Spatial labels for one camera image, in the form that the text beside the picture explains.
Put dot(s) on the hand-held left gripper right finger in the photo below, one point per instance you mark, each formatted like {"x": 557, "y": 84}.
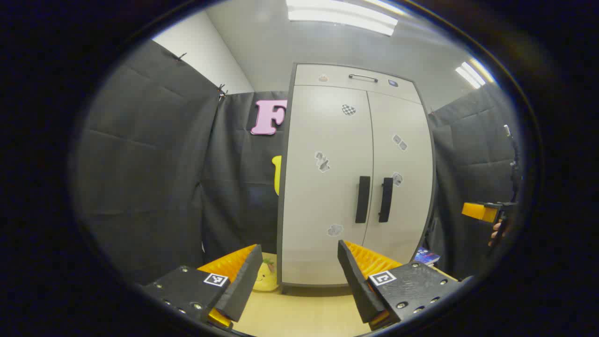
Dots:
{"x": 355, "y": 281}

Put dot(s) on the long ceiling light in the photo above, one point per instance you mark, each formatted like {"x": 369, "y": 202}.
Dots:
{"x": 341, "y": 16}

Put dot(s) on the yellow plush toy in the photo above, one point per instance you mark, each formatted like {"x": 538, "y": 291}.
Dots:
{"x": 266, "y": 278}

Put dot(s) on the blue book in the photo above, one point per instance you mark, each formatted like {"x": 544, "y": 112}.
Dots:
{"x": 427, "y": 256}

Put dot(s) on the small ceiling light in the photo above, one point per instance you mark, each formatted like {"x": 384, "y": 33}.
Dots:
{"x": 470, "y": 75}

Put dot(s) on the black backdrop cloth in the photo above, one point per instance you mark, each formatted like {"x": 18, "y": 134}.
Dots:
{"x": 154, "y": 164}

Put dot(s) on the grey double-door shoe cabinet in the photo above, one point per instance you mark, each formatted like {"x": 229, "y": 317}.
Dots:
{"x": 282, "y": 187}

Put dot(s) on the black cloth clip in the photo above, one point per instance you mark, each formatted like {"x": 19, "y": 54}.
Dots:
{"x": 180, "y": 57}
{"x": 221, "y": 90}

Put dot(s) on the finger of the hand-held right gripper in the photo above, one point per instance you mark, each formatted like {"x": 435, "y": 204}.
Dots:
{"x": 477, "y": 211}

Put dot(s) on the dark upright stand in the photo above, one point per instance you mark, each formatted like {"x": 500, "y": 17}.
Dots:
{"x": 515, "y": 168}

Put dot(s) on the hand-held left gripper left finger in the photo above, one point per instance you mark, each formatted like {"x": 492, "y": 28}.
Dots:
{"x": 245, "y": 281}

